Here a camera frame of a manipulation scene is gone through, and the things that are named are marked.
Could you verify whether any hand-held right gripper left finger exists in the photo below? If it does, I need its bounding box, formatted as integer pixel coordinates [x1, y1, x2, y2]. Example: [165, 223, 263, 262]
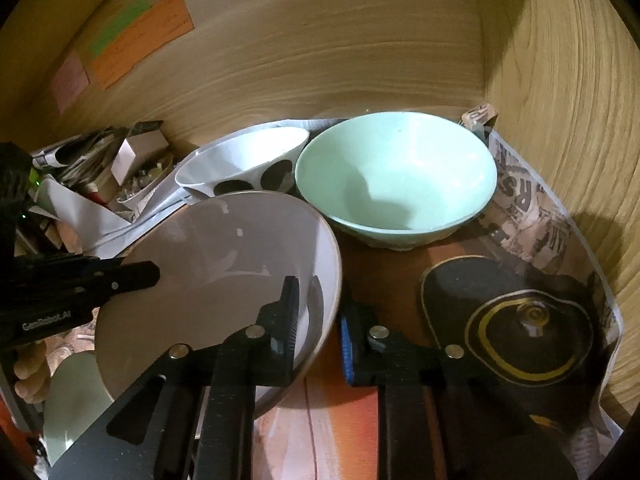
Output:
[50, 275, 301, 480]

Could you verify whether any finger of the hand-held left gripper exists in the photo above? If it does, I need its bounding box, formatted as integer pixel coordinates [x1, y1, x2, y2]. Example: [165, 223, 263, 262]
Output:
[75, 260, 162, 307]

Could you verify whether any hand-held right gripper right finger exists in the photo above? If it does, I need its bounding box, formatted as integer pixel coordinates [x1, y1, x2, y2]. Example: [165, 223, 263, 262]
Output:
[339, 305, 581, 480]

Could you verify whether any grey bowl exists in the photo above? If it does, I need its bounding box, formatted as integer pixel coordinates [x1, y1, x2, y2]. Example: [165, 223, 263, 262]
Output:
[94, 191, 344, 417]

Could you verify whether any light green plate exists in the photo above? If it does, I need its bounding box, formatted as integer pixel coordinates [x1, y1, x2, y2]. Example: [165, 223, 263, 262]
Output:
[44, 352, 117, 467]

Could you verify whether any white bowl with black dots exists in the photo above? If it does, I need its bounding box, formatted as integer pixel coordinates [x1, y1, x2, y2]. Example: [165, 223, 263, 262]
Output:
[174, 127, 311, 197]

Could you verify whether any light green bowl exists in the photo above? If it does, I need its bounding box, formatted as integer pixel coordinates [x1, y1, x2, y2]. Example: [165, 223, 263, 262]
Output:
[295, 112, 499, 252]

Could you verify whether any person's left hand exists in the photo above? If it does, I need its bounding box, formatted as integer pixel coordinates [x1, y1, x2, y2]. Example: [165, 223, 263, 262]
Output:
[14, 344, 52, 403]

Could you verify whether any white paper sheet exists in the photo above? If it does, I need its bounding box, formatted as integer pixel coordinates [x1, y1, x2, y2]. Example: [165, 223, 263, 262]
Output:
[40, 119, 351, 261]

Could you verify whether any small bowl of trinkets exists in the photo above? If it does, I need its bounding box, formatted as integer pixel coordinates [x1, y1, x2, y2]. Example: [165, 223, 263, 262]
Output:
[117, 155, 174, 207]

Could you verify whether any small white box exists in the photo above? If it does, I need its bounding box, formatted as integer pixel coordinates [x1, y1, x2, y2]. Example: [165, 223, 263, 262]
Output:
[111, 130, 169, 184]

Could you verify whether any stack of newspapers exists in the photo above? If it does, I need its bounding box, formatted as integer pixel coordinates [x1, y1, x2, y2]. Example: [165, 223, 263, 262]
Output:
[32, 120, 166, 181]

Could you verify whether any pink sticky note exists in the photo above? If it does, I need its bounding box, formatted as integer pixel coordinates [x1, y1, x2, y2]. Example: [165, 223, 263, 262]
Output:
[50, 50, 91, 114]

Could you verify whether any newspaper print mat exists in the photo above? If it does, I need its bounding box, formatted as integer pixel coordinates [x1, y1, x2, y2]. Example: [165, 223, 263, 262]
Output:
[250, 102, 627, 480]

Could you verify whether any orange sticky note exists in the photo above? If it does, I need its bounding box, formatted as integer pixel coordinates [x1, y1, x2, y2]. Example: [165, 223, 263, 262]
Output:
[91, 0, 195, 92]

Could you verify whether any green sticky note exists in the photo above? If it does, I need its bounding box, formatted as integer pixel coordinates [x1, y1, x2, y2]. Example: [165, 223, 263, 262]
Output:
[91, 0, 154, 59]

